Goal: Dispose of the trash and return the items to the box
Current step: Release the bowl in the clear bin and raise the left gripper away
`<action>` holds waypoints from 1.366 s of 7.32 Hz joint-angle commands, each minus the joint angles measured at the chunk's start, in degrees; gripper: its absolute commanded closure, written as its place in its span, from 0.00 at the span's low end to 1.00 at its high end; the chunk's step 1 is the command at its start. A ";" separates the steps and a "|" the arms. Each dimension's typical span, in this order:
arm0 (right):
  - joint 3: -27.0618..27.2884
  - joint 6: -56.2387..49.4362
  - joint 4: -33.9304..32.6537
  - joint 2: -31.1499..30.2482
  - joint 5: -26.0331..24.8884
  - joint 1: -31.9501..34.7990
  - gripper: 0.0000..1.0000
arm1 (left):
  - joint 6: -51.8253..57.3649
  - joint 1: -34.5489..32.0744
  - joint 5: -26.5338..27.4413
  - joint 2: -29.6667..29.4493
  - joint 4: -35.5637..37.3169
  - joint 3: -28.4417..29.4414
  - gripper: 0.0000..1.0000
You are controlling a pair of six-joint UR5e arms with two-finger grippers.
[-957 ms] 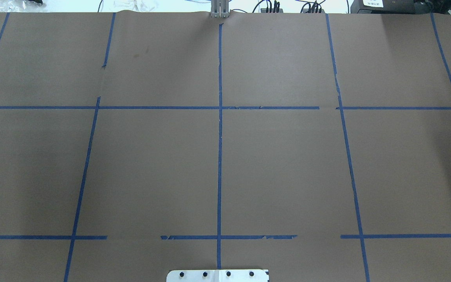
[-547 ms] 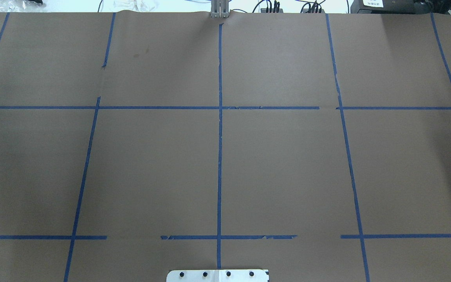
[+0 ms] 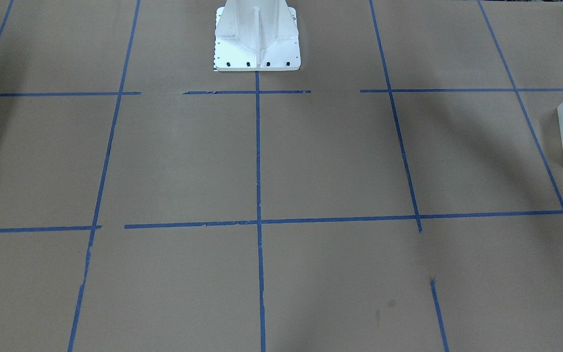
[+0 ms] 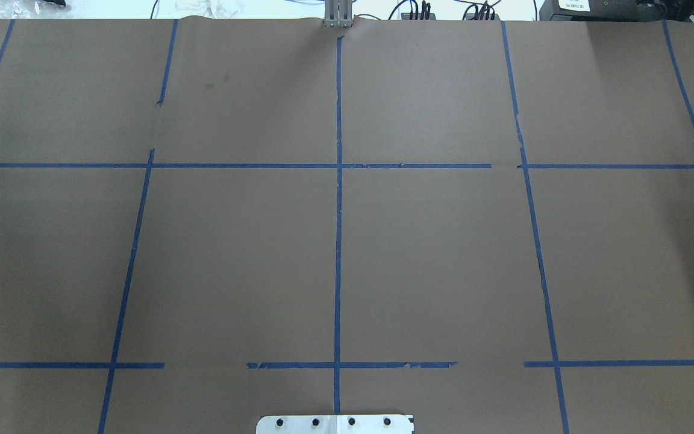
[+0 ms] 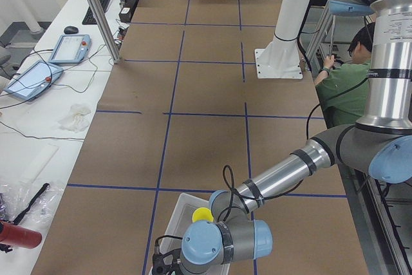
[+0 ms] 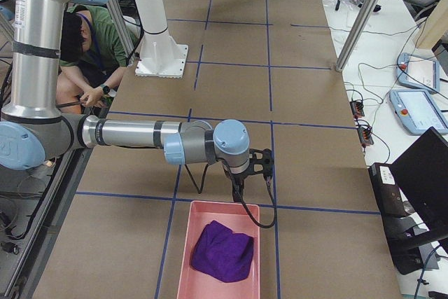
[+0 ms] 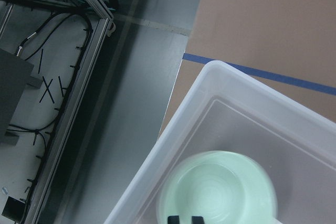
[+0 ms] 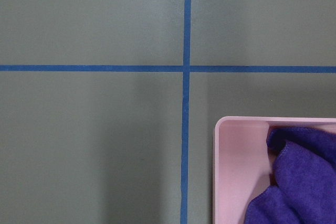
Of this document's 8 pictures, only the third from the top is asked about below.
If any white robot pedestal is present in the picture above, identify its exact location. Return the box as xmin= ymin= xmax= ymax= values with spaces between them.
xmin=213 ymin=0 xmax=302 ymax=72

